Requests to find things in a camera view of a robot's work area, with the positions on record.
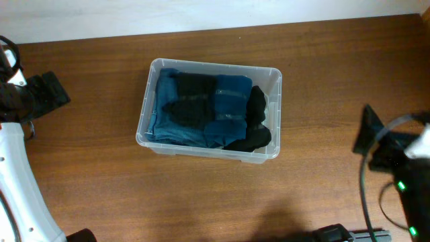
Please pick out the clear plastic storage container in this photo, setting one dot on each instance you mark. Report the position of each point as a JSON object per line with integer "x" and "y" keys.
{"x": 269, "y": 79}

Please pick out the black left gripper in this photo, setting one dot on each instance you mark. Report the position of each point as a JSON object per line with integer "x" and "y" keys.
{"x": 54, "y": 97}

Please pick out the large black taped garment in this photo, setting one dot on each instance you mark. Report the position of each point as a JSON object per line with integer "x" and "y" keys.
{"x": 257, "y": 135}

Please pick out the teal cloth bundle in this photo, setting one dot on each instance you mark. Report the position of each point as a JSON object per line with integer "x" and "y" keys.
{"x": 229, "y": 103}

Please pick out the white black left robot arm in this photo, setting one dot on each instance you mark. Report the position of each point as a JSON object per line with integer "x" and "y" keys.
{"x": 24, "y": 213}

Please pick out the dark blue jeans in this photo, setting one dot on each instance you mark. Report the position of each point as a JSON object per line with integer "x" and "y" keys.
{"x": 161, "y": 128}

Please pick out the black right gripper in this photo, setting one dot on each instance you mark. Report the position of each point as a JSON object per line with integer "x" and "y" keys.
{"x": 396, "y": 145}

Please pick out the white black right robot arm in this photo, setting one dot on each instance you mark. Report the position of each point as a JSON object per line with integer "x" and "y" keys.
{"x": 411, "y": 181}

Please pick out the small black taped garment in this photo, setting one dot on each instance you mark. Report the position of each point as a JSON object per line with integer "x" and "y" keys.
{"x": 192, "y": 108}

